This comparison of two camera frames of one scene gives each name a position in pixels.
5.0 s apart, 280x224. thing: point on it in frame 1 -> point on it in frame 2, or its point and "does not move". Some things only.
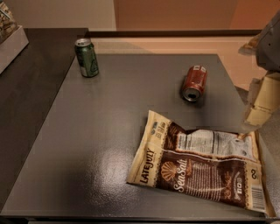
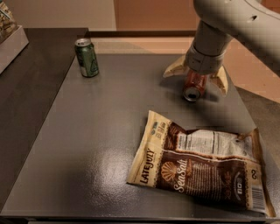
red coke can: x=194 y=82 does not move
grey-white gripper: x=269 y=48 -> x=203 y=63
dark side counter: x=28 y=86 does not move
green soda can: x=87 y=58 does not move
